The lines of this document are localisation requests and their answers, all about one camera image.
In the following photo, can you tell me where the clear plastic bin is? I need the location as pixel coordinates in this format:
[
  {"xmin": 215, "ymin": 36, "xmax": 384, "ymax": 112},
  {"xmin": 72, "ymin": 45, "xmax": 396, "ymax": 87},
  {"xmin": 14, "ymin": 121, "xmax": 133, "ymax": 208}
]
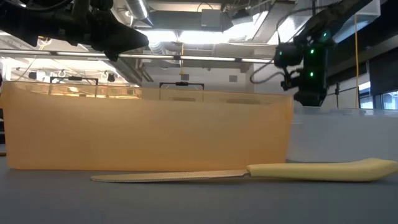
[{"xmin": 287, "ymin": 106, "xmax": 398, "ymax": 163}]

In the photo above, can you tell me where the window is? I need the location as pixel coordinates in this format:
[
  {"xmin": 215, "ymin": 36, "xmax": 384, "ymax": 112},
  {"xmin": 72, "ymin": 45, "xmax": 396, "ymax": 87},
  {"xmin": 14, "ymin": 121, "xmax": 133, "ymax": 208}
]
[{"xmin": 359, "ymin": 90, "xmax": 398, "ymax": 110}]

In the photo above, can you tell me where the cream-handled gold knife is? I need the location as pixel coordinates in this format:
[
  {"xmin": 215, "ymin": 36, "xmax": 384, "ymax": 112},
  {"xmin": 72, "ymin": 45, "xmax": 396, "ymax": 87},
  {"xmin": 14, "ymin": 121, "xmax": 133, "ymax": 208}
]
[{"xmin": 90, "ymin": 157, "xmax": 398, "ymax": 184}]

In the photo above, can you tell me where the grey ceiling ventilation box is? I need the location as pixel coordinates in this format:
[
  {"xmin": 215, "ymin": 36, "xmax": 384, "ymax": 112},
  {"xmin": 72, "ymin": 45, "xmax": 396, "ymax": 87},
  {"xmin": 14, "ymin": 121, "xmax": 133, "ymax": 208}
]
[{"xmin": 146, "ymin": 7, "xmax": 234, "ymax": 32}]

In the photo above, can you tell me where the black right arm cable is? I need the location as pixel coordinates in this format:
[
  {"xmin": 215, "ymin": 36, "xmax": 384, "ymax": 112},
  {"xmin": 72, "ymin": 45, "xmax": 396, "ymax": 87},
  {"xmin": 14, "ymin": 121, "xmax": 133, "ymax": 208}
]
[{"xmin": 249, "ymin": 60, "xmax": 285, "ymax": 85}]

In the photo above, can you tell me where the long ceiling light bar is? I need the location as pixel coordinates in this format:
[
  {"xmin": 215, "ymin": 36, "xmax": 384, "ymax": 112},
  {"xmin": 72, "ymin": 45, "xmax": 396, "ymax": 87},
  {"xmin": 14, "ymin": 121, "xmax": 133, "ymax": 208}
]
[{"xmin": 0, "ymin": 49, "xmax": 274, "ymax": 63}]

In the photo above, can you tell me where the black rectangular frame stand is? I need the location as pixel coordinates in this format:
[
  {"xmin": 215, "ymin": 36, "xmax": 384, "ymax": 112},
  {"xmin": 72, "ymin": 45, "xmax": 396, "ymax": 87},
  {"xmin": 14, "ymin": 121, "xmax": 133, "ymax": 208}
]
[{"xmin": 159, "ymin": 82, "xmax": 205, "ymax": 102}]

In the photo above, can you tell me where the orange translucent plastic bin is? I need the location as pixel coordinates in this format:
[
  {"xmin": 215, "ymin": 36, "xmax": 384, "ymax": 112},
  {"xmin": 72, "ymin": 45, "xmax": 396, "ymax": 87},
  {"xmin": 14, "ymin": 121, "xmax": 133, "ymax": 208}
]
[{"xmin": 0, "ymin": 81, "xmax": 294, "ymax": 172}]

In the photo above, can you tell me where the black pole stand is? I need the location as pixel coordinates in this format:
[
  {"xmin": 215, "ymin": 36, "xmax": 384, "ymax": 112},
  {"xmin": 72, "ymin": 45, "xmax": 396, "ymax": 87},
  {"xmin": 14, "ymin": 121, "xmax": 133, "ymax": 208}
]
[{"xmin": 329, "ymin": 82, "xmax": 358, "ymax": 108}]

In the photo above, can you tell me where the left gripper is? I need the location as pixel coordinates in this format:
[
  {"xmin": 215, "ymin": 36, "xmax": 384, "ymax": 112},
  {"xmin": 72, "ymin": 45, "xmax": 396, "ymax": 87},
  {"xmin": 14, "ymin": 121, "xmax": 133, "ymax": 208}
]
[{"xmin": 0, "ymin": 0, "xmax": 150, "ymax": 62}]

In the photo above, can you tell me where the silver ceiling duct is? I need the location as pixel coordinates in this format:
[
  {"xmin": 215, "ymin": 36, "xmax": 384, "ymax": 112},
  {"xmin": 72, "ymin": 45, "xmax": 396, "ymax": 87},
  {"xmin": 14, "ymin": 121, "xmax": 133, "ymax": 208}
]
[{"xmin": 126, "ymin": 0, "xmax": 155, "ymax": 27}]

